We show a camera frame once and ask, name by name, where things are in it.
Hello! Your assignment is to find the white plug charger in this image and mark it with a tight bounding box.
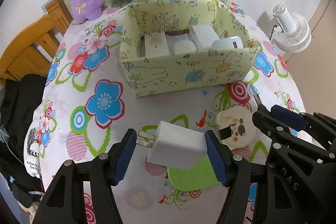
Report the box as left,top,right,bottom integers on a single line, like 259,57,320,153
135,121,207,170

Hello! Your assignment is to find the grey 45W USB charger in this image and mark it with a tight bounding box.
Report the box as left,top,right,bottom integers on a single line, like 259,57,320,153
211,36,244,50

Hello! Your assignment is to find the white round puck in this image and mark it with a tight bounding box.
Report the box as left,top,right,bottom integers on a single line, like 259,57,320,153
173,40,198,54

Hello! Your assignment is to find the green pad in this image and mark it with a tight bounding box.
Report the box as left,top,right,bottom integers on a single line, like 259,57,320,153
167,155,221,192

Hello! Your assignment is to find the round cartoon coaster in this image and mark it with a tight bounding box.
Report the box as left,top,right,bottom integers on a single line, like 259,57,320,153
215,106,256,150

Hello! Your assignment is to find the floral tablecloth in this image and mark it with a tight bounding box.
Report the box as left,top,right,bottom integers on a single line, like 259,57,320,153
34,3,305,223

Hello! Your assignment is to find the white printed bag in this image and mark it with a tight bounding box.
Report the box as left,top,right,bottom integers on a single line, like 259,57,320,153
23,105,50,179

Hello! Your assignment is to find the white floor fan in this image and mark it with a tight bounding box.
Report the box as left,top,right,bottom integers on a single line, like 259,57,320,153
272,4,311,53

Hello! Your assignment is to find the black clothing pile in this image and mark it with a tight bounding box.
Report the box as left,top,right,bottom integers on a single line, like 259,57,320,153
1,75,46,208

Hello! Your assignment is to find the white box with print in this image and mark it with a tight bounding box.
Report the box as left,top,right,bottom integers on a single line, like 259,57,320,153
144,31,169,58

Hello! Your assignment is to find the wooden chair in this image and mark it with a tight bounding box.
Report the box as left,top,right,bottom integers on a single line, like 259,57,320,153
0,0,72,86

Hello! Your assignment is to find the cartoon print storage box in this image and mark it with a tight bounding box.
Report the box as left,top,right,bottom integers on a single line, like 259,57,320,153
120,0,259,97

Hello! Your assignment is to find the white rectangular box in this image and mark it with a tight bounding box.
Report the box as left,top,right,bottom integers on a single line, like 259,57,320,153
189,25,219,51

